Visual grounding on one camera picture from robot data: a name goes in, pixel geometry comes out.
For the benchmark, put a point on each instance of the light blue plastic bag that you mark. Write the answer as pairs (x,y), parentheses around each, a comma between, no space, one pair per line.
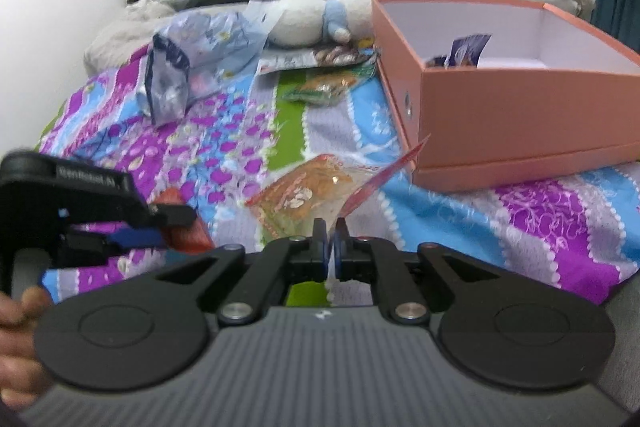
(220,37)

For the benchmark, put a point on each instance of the purple snack packet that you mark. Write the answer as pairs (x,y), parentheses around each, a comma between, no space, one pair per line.
(465,52)

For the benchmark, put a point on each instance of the white blue plush toy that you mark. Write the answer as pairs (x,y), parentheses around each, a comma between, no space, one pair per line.
(305,17)

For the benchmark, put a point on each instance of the brown white snack packet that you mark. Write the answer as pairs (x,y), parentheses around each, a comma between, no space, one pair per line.
(320,57)

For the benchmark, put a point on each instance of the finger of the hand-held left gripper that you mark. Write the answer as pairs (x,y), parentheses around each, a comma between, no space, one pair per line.
(135,238)
(175,216)

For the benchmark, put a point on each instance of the person's left hand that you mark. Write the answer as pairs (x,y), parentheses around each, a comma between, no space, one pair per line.
(17,347)

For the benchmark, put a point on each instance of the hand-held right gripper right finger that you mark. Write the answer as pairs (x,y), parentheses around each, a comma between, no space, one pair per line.
(339,252)

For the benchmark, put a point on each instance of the pink cardboard box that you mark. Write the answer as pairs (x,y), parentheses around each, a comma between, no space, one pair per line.
(500,107)

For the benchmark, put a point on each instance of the dark blue snack packet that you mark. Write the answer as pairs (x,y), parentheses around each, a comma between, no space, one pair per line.
(167,82)

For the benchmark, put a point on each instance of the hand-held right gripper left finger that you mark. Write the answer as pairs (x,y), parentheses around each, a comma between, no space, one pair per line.
(323,249)

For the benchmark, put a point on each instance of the grey cloth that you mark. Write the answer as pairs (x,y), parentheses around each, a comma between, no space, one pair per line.
(622,347)

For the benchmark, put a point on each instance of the small red snack packet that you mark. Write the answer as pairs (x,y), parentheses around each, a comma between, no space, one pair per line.
(187,239)

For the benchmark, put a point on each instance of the clear orange snack packet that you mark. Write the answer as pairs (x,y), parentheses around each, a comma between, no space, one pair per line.
(300,192)

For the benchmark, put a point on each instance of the green snack packet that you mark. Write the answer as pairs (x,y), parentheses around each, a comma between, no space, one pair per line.
(325,89)

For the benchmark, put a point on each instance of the purple printed bed sheet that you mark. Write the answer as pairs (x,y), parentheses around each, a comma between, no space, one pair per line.
(210,142)

